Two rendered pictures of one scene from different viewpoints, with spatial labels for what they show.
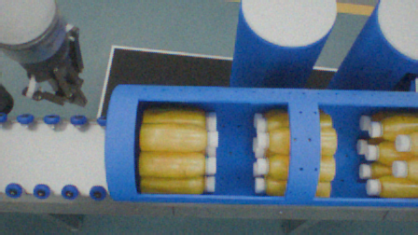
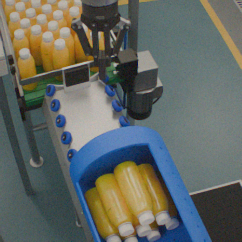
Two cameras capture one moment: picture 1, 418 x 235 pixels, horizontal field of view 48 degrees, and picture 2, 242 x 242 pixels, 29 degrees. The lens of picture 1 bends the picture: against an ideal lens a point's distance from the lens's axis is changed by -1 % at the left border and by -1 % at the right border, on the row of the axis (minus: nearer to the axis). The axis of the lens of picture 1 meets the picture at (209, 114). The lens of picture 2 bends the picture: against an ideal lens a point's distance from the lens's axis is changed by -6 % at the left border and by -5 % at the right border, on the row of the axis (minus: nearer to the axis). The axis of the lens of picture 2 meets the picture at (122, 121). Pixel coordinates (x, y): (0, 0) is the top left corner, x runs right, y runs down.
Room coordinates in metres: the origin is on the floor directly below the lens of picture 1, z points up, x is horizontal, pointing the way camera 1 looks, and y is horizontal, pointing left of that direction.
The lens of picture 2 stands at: (0.10, -0.52, 2.24)
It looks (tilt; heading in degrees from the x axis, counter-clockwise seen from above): 51 degrees down; 71
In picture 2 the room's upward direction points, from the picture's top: 1 degrees clockwise
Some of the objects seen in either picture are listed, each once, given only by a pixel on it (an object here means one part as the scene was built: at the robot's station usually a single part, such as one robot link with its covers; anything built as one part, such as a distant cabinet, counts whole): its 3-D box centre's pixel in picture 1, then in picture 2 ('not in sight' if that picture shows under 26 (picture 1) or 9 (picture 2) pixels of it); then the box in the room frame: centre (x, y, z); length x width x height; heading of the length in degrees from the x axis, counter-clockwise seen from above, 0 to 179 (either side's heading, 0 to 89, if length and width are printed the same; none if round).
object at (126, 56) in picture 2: not in sight; (125, 65); (0.53, 0.71, 0.95); 0.10 x 0.07 x 0.10; 1
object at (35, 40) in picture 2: not in sight; (38, 46); (0.23, 0.90, 0.98); 0.07 x 0.07 x 0.17
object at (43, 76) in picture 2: not in sight; (71, 68); (0.33, 0.74, 0.96); 0.40 x 0.01 x 0.03; 1
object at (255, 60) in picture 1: (269, 70); not in sight; (0.79, -0.22, 0.59); 0.28 x 0.28 x 0.88
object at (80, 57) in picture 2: not in sight; (82, 44); (0.40, 0.84, 0.98); 0.07 x 0.07 x 0.17
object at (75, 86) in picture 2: not in sight; (76, 78); (0.33, 0.66, 0.99); 0.10 x 0.02 x 0.12; 1
